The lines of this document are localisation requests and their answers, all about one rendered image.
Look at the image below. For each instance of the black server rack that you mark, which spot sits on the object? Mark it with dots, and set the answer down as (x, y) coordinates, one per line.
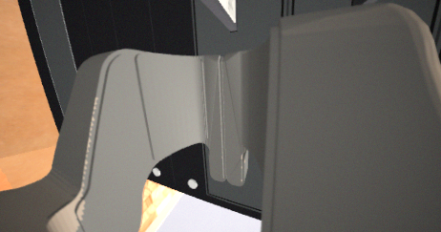
(64, 33)

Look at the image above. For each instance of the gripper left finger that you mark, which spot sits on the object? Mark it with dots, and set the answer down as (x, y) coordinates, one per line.
(128, 110)

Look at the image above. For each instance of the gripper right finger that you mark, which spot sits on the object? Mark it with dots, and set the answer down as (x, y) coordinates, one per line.
(342, 111)

